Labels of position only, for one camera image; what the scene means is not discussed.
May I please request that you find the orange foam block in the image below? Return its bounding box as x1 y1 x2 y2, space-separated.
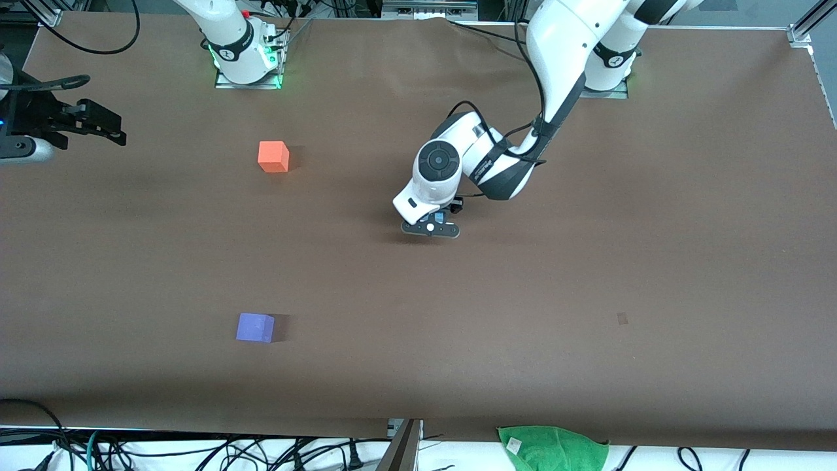
258 141 290 173

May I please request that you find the purple foam block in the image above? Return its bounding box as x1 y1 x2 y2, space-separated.
235 313 275 343

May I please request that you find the brown table cover sheet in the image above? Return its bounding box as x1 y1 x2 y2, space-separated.
0 12 837 452

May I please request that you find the green cloth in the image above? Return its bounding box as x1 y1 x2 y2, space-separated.
497 425 610 471

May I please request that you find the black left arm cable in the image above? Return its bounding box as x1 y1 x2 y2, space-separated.
447 23 550 197

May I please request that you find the black cable on table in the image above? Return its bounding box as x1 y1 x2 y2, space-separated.
448 18 532 63

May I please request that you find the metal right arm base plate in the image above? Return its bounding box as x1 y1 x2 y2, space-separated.
214 23 286 90

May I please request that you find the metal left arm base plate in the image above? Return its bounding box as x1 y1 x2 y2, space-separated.
581 65 630 99

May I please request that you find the aluminium frame crossbar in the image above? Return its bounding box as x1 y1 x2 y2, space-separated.
381 0 479 20

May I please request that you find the aluminium frame post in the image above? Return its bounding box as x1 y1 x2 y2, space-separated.
376 419 424 471

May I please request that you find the aluminium frame rail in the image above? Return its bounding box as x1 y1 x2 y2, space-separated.
787 0 837 48

